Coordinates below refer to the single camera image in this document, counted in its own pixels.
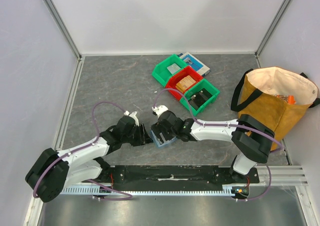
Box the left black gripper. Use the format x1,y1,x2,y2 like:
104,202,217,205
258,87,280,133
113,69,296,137
121,122,153,146

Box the blue card holder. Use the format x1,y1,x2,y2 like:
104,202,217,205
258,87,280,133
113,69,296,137
150,130,177,148

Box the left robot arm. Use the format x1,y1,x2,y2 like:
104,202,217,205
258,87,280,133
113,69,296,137
25,115,153,202

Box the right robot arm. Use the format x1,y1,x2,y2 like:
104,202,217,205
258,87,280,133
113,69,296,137
151,111,275,183

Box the brown cards in bin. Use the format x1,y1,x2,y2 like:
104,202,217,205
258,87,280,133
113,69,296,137
175,75,196,93

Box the grey card in bin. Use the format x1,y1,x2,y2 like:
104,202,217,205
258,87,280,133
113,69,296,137
167,63,181,75

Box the black items in bin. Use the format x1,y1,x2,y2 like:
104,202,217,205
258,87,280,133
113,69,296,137
188,88,212,110

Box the green bin near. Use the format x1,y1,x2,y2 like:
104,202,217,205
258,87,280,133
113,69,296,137
180,79,220,116

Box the green bin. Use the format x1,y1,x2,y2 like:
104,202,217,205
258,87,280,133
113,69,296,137
152,54,187,87
180,79,220,116

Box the red bin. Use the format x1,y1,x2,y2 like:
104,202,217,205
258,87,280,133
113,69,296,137
165,66,203,94

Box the green bin far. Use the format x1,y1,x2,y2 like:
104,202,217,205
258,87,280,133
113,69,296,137
152,54,187,87

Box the blue white box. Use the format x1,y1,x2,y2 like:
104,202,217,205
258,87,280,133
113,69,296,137
178,52,211,77

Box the yellow tote bag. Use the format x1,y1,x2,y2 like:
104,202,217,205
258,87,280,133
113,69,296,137
230,67,320,141

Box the orange item in bag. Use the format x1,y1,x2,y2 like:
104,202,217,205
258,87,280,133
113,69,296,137
287,95,296,105

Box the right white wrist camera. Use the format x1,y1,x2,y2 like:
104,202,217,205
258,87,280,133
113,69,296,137
151,105,168,118

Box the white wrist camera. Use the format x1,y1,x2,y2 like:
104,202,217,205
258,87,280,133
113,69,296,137
151,105,168,118
123,111,140,126

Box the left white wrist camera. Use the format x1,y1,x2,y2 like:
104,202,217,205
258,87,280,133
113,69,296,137
123,111,140,126

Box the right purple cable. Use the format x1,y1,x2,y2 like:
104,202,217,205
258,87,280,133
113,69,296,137
152,88,286,203

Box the purple cable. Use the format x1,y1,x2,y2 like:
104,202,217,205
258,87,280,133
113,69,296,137
152,88,286,203
32,101,133,202

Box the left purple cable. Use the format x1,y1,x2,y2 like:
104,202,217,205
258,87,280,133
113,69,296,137
32,101,133,202

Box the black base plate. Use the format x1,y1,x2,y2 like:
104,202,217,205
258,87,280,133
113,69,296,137
95,165,260,191

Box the white cable duct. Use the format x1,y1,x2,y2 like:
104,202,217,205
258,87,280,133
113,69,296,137
61,184,235,196

